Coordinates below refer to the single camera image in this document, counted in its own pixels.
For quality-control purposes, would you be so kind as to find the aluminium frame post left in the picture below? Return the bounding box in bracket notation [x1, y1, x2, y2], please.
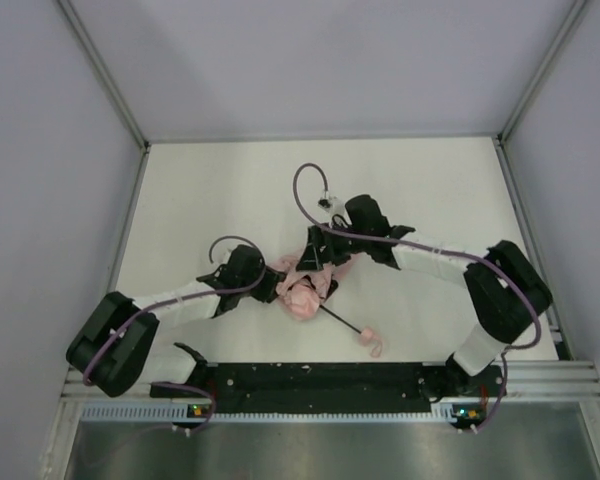
[55, 0, 152, 151]

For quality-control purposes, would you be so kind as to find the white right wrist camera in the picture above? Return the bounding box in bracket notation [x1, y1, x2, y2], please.
[318, 190, 346, 217]

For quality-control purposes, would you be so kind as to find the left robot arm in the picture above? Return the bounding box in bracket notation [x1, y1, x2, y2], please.
[66, 244, 286, 398]

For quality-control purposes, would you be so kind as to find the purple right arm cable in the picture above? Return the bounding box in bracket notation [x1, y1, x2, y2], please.
[292, 163, 544, 431]

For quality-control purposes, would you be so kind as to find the aluminium frame rail front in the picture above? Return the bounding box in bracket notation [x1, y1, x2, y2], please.
[60, 360, 600, 402]

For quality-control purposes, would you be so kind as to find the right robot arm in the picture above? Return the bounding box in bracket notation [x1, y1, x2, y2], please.
[300, 194, 553, 382]

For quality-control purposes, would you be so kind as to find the aluminium frame post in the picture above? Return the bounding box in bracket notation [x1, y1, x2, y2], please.
[497, 0, 594, 151]
[55, 0, 152, 151]

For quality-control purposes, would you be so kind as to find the pink and black folding umbrella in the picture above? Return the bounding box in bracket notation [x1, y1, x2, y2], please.
[270, 250, 383, 359]

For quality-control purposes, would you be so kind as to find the aluminium frame post right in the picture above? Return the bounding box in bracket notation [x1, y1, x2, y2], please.
[497, 0, 594, 151]

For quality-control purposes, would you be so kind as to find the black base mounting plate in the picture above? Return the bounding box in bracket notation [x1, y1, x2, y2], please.
[150, 361, 502, 413]

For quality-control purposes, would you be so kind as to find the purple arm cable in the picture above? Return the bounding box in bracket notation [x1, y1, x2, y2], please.
[292, 163, 544, 431]
[82, 236, 268, 431]

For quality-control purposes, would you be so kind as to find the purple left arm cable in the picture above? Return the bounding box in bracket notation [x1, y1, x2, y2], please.
[82, 236, 268, 431]

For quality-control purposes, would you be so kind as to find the grey slotted cable duct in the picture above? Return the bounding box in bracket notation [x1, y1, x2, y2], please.
[79, 398, 480, 424]

